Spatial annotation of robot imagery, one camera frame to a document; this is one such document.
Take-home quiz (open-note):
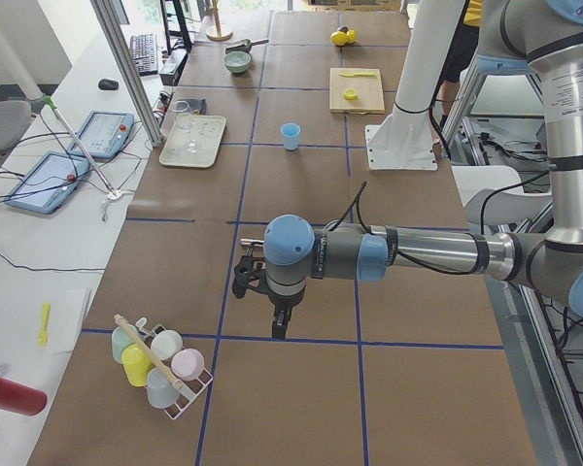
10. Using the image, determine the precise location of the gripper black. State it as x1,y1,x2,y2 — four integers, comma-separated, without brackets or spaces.
268,283,305,340

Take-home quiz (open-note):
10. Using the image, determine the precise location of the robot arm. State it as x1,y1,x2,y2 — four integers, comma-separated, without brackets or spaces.
261,1,583,339

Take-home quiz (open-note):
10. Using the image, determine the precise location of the white cup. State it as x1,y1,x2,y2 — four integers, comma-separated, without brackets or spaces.
151,330,183,361

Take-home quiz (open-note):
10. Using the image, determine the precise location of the grey blue cup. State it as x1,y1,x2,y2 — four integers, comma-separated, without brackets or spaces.
146,368,179,409

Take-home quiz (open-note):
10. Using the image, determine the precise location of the yellow cup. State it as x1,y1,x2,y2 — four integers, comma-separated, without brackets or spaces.
120,344,154,387

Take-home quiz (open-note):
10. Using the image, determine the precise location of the mint green cup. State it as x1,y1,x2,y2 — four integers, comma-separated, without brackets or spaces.
111,326,133,364

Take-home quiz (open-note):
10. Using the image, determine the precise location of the blue plastic cup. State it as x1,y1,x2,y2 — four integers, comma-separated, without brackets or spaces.
280,122,301,150

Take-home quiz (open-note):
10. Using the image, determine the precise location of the lemon slice round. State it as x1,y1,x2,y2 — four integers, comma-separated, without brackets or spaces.
343,88,359,101

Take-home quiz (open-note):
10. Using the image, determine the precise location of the yellow lemon wedge peel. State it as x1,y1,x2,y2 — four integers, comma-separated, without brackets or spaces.
338,71,377,78

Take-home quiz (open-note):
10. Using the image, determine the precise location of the yellow lemon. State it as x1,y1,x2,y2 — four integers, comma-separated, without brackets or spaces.
330,30,348,47
346,29,357,44

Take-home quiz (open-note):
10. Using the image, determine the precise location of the beige bear tray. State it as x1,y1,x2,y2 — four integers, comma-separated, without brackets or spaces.
159,114,226,169

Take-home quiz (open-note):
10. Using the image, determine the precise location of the clear wine glass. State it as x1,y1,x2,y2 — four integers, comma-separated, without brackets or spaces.
173,100,199,152

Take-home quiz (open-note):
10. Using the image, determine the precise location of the grey folded cloth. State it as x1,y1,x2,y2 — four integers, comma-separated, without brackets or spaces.
187,98,207,115

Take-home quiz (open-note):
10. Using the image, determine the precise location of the wooden cutting board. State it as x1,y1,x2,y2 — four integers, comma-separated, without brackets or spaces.
329,68,385,115

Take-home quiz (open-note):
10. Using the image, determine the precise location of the white chair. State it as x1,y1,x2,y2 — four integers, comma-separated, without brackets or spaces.
452,165,552,226

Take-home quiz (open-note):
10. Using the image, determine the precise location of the far teach pendant tablet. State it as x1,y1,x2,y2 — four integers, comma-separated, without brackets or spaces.
77,111,135,161

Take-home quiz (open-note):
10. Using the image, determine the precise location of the teach pendant tablet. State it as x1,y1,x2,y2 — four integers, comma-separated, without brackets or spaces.
77,111,135,161
5,151,90,215

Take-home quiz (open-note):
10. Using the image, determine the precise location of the green bowl with ice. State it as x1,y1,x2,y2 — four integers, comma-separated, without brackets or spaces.
223,50,252,75

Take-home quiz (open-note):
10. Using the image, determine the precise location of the near teach pendant tablet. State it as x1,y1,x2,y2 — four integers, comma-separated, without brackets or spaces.
5,151,90,215

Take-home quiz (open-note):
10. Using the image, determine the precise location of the metal ice scoop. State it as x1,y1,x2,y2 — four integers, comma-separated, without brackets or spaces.
225,39,269,53

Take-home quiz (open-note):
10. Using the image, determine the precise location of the red bottle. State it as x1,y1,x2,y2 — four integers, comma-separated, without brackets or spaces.
0,376,48,416

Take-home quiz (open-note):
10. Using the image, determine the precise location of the black computer mouse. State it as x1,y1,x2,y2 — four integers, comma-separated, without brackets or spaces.
97,79,119,91

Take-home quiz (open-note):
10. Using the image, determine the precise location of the wooden mug tree stand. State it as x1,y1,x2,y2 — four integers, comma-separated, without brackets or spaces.
206,0,233,42

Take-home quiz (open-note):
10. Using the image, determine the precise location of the black keyboard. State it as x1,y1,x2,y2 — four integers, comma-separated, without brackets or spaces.
129,34,158,76

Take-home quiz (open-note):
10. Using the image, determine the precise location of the metal rod green tip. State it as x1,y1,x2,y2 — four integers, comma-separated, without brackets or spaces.
45,96,122,201

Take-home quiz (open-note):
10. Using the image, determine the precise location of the person in yellow shirt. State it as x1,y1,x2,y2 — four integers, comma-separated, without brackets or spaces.
438,0,483,128

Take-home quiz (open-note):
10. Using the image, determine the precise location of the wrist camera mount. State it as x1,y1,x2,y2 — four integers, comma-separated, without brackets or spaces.
231,239,268,299

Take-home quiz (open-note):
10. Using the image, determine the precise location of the wooden rack handle stick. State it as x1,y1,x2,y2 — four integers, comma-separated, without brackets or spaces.
114,314,186,392

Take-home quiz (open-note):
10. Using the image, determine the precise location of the white wire cup rack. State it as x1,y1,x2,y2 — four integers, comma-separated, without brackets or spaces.
136,317,213,419

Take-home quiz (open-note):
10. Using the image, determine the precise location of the white camera pole mount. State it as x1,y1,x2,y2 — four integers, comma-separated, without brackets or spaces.
365,0,466,171

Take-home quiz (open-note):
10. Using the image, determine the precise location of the aluminium frame post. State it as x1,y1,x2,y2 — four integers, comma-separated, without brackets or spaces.
90,0,163,148

